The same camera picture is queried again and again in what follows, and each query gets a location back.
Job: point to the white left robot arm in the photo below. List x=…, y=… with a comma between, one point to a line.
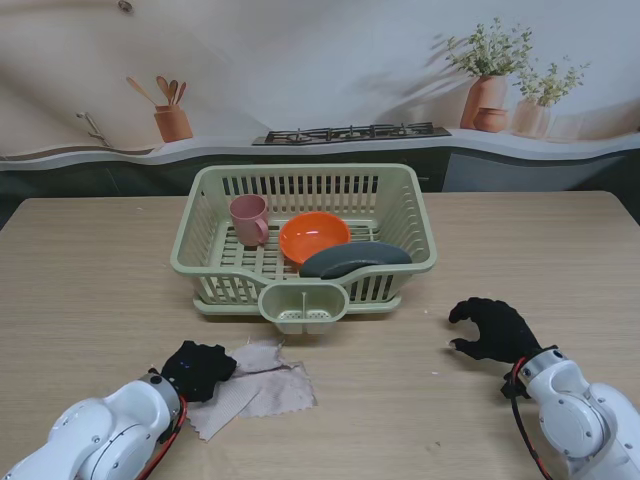
x=100, y=435

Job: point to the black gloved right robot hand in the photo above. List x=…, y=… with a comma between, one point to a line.
x=497, y=330

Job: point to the orange plastic bowl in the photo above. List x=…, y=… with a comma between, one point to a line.
x=312, y=235

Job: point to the grey round plate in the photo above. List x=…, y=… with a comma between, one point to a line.
x=350, y=257

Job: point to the pink plastic mug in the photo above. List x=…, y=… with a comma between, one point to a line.
x=247, y=220

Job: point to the green cutlery holder cup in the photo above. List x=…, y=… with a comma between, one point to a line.
x=300, y=325

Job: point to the pale pink wiping cloth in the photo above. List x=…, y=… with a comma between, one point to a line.
x=270, y=390

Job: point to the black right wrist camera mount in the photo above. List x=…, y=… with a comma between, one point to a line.
x=512, y=387

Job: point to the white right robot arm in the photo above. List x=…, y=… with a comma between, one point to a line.
x=575, y=415

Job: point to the printed kitchen backdrop banner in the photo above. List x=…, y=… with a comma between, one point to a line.
x=300, y=75

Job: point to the green plastic dish rack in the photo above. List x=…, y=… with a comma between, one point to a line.
x=300, y=170

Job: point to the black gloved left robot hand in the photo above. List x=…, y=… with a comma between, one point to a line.
x=200, y=372

